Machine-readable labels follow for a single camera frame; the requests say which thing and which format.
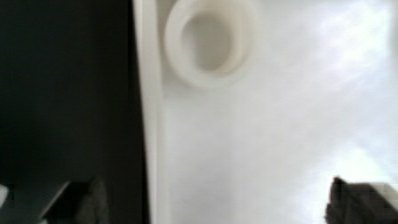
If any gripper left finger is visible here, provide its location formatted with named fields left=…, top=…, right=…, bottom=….
left=40, top=177, right=111, bottom=224

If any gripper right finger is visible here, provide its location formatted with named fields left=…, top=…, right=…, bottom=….
left=326, top=177, right=398, bottom=224

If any white square table top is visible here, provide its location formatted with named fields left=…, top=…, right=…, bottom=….
left=132, top=0, right=398, bottom=224

